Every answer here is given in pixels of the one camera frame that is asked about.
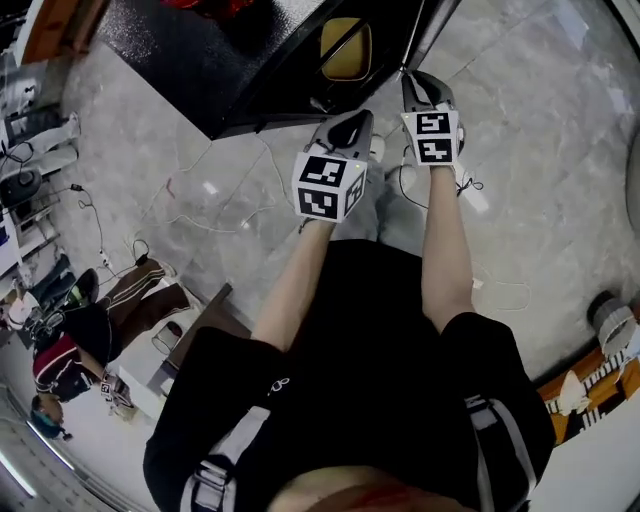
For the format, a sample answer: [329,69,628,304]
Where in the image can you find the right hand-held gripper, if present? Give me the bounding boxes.
[400,69,467,167]

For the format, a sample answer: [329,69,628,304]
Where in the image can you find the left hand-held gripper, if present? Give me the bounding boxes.
[291,109,376,224]

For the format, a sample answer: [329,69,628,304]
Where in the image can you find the black glossy panel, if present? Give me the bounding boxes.
[97,0,464,141]

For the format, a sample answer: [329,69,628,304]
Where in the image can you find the person's face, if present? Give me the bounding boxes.
[272,464,481,512]

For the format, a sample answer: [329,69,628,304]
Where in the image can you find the white harness strap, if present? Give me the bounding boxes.
[463,393,539,512]
[178,404,272,512]

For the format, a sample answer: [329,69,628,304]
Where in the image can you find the white left harness strap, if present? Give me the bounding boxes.
[178,404,272,512]

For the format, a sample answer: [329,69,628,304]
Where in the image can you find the long white cable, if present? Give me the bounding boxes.
[133,133,302,237]

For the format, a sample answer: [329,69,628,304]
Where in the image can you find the orange sofa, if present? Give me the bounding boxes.
[536,344,640,447]

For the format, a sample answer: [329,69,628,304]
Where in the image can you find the striped cloth on sofa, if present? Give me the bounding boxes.
[544,344,640,431]

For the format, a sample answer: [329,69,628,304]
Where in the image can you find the beige wooden stool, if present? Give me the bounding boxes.
[318,16,374,84]

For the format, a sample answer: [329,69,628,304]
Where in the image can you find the grey ribbed basket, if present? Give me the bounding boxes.
[586,291,637,352]

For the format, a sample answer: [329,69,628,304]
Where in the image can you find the red plastic item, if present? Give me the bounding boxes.
[158,0,257,19]

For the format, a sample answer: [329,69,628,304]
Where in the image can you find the person's left forearm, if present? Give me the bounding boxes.
[249,217,337,354]

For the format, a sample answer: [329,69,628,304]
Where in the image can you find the person's right forearm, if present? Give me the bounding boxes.
[420,163,475,335]

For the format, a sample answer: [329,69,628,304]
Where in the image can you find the person's black shirt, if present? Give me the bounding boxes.
[142,238,557,512]

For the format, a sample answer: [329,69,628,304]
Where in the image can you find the thin white cable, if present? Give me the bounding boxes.
[469,258,532,314]

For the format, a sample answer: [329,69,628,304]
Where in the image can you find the black floor cable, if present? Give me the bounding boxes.
[68,182,152,267]

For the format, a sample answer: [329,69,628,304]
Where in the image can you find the white right harness strap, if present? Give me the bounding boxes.
[463,393,539,512]

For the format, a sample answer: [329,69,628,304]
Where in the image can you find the person's grey trousers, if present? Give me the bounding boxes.
[348,163,427,259]

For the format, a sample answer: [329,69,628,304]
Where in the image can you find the white power strip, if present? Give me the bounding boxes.
[458,173,490,215]

